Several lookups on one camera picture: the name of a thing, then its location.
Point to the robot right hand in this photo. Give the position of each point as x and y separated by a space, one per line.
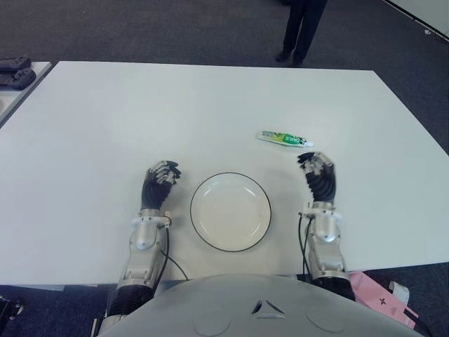
322 186

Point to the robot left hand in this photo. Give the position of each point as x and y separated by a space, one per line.
154 191

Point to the green white toothpaste tube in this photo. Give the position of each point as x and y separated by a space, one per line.
286 138

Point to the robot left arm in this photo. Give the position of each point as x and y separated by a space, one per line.
144 238

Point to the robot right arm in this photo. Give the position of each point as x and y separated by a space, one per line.
326 238

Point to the white plate black rim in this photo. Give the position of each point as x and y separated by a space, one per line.
229 214

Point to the white tape roll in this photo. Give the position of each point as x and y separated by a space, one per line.
400 291

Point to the grey robot torso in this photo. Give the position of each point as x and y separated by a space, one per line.
245 302

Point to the person in dark trousers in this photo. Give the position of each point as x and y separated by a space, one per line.
298 31

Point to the white side table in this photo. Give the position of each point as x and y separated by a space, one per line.
21 94

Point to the black game controller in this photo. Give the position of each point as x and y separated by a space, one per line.
17 78
12 64

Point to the black device on floor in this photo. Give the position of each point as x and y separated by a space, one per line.
8 307

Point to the white background table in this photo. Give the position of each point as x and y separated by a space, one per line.
424 14

